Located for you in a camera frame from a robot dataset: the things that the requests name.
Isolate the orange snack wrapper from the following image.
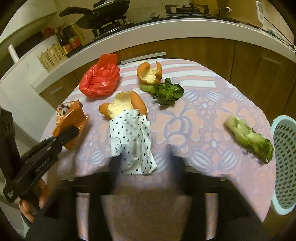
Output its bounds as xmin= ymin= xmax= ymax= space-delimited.
xmin=53 ymin=100 xmax=88 ymax=150

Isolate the white heart-print paper bag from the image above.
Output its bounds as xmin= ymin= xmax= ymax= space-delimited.
xmin=109 ymin=109 xmax=157 ymax=175

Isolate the red plastic bag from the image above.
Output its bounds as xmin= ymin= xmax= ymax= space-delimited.
xmin=79 ymin=54 xmax=120 ymax=98

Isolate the orange peel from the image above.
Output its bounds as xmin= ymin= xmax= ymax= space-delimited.
xmin=99 ymin=91 xmax=147 ymax=120
xmin=137 ymin=61 xmax=163 ymax=85

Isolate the person's left hand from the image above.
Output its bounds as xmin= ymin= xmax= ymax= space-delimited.
xmin=18 ymin=178 xmax=50 ymax=223

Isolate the light blue perforated basket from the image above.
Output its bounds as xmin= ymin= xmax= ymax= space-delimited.
xmin=271 ymin=115 xmax=296 ymax=215

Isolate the pale green vegetable stalk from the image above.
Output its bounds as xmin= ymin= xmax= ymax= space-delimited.
xmin=225 ymin=114 xmax=274 ymax=164

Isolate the beige slotted utensil holder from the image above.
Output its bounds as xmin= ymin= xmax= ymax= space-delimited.
xmin=37 ymin=44 xmax=67 ymax=73

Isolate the dark sauce bottle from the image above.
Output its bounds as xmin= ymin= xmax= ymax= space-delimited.
xmin=54 ymin=29 xmax=72 ymax=56

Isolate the dark green leafy vegetable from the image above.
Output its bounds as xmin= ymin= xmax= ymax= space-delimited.
xmin=140 ymin=78 xmax=184 ymax=106

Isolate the floral pink tablecloth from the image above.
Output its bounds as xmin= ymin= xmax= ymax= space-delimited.
xmin=40 ymin=58 xmax=277 ymax=241

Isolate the black wok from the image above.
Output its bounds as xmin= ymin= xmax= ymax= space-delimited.
xmin=59 ymin=1 xmax=130 ymax=29

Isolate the black gas stove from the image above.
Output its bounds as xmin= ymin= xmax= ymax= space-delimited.
xmin=67 ymin=3 xmax=233 ymax=57

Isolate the brown rice cooker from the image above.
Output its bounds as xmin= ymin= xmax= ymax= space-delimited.
xmin=255 ymin=1 xmax=264 ymax=24

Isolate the black power cable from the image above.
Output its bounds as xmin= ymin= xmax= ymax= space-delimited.
xmin=263 ymin=17 xmax=296 ymax=50

